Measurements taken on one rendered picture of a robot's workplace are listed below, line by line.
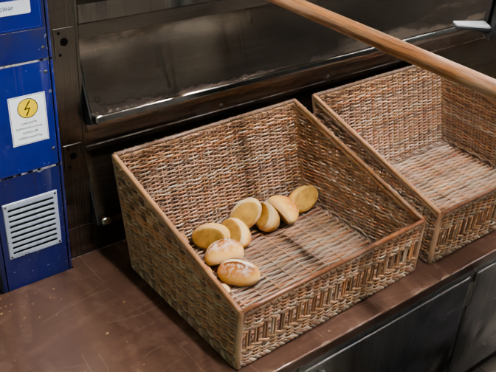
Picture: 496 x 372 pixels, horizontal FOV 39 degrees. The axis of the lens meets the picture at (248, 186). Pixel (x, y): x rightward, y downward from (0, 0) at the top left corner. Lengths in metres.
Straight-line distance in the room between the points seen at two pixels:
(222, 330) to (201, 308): 0.08
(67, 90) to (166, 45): 0.25
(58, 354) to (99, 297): 0.18
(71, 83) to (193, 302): 0.52
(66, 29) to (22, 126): 0.21
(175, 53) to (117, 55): 0.14
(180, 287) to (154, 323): 0.10
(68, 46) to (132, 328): 0.59
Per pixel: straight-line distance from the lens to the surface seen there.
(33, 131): 1.47
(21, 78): 1.42
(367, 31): 1.32
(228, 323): 1.39
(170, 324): 1.52
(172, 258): 1.49
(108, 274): 1.66
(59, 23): 1.45
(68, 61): 1.49
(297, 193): 1.84
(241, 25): 1.72
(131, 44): 1.57
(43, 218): 1.58
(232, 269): 1.58
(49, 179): 1.54
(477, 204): 1.83
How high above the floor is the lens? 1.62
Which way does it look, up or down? 32 degrees down
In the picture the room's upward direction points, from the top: 4 degrees clockwise
